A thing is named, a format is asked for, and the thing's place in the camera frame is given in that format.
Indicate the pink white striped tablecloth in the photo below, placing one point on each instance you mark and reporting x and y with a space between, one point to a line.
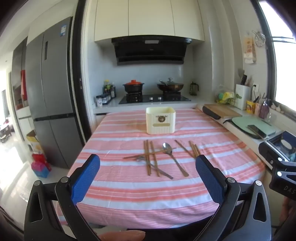
138 197

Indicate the window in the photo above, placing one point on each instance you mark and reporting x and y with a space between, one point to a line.
285 69

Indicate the kitchen sink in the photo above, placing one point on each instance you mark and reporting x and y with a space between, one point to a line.
283 146

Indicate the black smartphone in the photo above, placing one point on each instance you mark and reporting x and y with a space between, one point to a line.
257 131

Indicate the cardboard box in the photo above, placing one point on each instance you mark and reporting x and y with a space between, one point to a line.
34 141

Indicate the wall hanging calendar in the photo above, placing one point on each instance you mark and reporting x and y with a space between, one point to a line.
250 49

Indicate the white wall socket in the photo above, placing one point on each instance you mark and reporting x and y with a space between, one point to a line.
255 87

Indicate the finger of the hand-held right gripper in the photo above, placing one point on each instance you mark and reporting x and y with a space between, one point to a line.
268 151

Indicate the garlic bulbs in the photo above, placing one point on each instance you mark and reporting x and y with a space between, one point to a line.
277 108

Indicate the wooden cutting board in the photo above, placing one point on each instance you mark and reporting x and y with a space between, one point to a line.
225 110

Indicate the cream ribbed utensil holder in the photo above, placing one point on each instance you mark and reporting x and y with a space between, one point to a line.
153 125

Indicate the person's left hand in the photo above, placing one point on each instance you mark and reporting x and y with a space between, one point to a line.
122 236

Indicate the black gas stove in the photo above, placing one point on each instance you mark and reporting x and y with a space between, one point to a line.
155 98

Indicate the group of sauce bottles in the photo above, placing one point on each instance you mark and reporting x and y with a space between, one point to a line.
109 89

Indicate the yellow packet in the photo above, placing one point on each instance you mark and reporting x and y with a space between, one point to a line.
250 107

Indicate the purple bottle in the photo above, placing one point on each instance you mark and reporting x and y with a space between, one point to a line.
264 110

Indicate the grey refrigerator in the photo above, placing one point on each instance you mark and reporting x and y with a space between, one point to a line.
53 92

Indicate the red and pink boxes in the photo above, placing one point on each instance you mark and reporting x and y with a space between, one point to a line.
41 165

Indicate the red hanging cloth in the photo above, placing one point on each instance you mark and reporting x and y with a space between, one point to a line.
23 82

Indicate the wooden chopstick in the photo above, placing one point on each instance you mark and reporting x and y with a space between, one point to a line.
192 148
156 166
182 147
148 148
197 150
131 157

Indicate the yellow green plastic bags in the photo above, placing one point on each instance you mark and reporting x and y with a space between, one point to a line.
225 97

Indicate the black pot with orange lid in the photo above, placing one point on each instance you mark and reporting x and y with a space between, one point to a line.
133 87

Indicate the white upper cabinets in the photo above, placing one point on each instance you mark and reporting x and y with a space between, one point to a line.
148 18

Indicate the metal ladle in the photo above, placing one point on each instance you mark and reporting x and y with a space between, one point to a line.
162 82

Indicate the all steel spoon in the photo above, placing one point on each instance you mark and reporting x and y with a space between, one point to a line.
162 173

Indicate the pink packet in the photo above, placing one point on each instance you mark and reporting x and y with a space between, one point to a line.
257 109

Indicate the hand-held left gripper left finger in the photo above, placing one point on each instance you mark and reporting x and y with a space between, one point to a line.
84 178

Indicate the black range hood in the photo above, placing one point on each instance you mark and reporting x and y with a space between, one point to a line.
150 53

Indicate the white knife block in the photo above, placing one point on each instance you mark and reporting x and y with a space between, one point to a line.
242 97

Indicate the wok with glass lid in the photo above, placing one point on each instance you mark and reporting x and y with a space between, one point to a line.
171 87

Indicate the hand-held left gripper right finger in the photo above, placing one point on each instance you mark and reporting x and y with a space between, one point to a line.
209 178

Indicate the dark glass pitcher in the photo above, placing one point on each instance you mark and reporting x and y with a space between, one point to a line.
193 89

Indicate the green cutting board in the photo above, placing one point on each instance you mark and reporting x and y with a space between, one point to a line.
242 121

